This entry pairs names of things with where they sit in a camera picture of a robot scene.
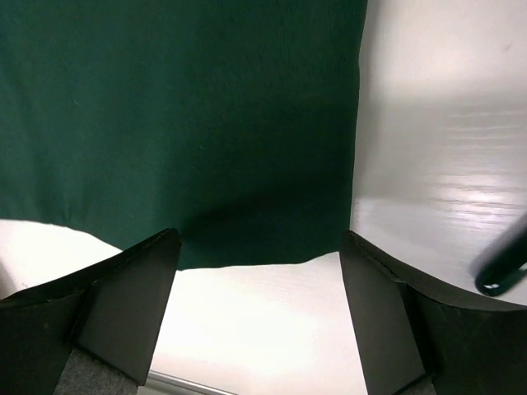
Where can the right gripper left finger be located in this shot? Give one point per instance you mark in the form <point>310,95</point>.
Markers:
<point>93,331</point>

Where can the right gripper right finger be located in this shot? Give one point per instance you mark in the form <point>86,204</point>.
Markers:
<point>417,334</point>

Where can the dark green cloth napkin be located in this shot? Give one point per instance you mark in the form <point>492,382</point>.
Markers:
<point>231,121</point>

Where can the gold knife black handle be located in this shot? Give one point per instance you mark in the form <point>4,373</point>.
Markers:
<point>502,265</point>

